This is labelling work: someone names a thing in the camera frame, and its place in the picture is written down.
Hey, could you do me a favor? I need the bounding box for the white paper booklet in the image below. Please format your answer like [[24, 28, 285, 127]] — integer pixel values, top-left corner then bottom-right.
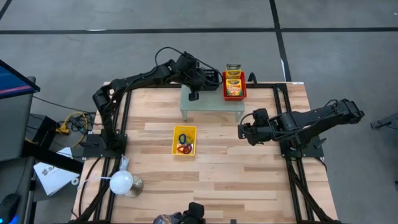
[[33, 161, 80, 197]]

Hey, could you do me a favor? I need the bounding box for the red plastic basket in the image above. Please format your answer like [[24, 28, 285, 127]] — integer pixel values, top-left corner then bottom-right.
[[221, 70, 248, 101]]

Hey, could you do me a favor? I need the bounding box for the dark computer monitor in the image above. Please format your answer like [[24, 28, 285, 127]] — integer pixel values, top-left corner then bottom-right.
[[0, 58, 41, 100]]

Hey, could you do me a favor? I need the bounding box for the person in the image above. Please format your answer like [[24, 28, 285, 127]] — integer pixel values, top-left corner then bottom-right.
[[152, 202, 206, 224]]

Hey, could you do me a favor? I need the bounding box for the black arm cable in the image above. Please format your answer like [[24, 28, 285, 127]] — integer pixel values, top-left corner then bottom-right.
[[154, 46, 224, 86], [238, 111, 257, 129]]

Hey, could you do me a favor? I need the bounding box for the yellow cable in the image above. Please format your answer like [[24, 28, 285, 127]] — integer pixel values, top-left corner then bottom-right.
[[55, 111, 96, 150]]

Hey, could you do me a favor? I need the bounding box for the red-orange coil keychain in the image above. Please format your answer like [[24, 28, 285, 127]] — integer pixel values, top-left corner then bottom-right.
[[176, 144, 193, 156]]

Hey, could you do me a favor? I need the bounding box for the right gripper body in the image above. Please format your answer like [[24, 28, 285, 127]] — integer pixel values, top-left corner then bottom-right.
[[248, 118, 276, 146]]

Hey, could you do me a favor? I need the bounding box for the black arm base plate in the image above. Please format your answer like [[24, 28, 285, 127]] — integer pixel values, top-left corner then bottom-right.
[[81, 133, 128, 159], [278, 133, 325, 158]]

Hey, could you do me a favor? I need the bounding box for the black computer mouse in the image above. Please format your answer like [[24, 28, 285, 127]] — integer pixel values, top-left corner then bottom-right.
[[0, 192, 21, 224]]

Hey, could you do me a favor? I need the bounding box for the grey cabinet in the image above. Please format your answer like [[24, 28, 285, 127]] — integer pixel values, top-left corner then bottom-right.
[[0, 76, 37, 162]]

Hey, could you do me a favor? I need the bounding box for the dark chair base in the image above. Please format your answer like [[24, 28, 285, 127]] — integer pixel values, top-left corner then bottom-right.
[[369, 111, 398, 139]]

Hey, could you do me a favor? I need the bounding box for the black box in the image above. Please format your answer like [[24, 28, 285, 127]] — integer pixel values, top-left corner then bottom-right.
[[26, 114, 58, 147]]

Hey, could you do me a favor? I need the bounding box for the yellow plastic basket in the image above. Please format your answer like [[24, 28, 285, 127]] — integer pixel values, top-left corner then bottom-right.
[[171, 124, 198, 157]]

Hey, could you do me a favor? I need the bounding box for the black stand leg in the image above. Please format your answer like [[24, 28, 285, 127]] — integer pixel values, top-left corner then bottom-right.
[[21, 141, 85, 175]]

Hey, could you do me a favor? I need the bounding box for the black plastic basket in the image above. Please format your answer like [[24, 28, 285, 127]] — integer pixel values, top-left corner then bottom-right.
[[198, 68, 222, 91]]

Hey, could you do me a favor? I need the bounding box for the green perforated metal shelf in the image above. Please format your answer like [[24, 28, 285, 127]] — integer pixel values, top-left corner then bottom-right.
[[180, 81, 245, 122]]

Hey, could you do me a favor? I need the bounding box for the small white paper sheet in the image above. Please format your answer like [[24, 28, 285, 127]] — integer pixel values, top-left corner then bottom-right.
[[55, 146, 74, 159]]

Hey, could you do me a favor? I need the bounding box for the dark grey desk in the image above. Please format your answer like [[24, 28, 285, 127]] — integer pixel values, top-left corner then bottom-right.
[[0, 155, 37, 224]]

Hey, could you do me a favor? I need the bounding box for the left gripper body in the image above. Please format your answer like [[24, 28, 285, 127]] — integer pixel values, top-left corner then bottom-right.
[[178, 63, 205, 91]]

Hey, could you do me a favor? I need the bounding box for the Crayola crayon box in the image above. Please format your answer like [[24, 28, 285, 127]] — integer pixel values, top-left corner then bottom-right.
[[226, 63, 243, 80], [226, 78, 244, 97]]

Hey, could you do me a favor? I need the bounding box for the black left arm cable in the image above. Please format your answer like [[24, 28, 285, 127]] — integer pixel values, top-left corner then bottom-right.
[[154, 46, 224, 86]]

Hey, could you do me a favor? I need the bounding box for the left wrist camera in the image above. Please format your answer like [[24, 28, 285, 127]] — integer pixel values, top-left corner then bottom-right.
[[178, 52, 198, 67]]

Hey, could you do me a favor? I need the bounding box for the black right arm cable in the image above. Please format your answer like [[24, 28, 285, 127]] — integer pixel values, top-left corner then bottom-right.
[[238, 111, 257, 129]]

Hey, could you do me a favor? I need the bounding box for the black aluminium extrusion frame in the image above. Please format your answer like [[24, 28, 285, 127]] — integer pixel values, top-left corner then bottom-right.
[[70, 81, 341, 224]]

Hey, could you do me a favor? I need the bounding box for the white globe lamp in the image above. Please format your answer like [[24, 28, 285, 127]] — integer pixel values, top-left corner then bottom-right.
[[108, 169, 144, 198]]

